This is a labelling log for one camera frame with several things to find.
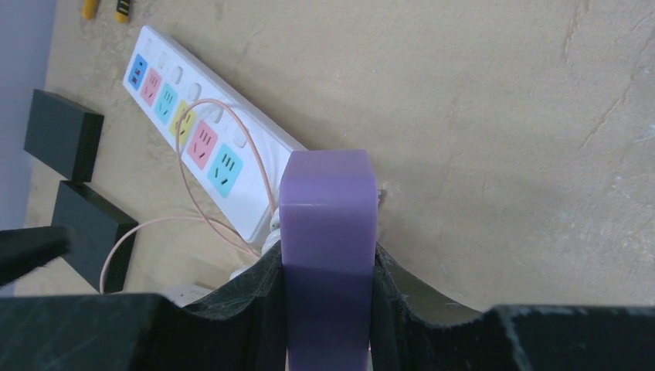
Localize thin pink cable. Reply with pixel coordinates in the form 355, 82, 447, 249
99, 98, 278, 295

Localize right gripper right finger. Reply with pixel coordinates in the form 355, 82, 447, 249
370, 247, 654, 370

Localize white cube adapter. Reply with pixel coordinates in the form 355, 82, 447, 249
159, 284, 212, 308

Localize yellow black needle-nose pliers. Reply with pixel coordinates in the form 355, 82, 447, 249
81, 0, 133, 24

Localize purple socket base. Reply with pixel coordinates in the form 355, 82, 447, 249
279, 150, 378, 370

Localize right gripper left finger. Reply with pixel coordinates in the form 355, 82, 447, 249
1, 246, 287, 370

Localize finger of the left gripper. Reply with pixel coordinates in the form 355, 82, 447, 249
1, 226, 72, 286

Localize black box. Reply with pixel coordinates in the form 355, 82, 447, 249
24, 89, 104, 182
51, 180, 138, 290

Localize white power strip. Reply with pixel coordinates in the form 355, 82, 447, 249
123, 26, 305, 247

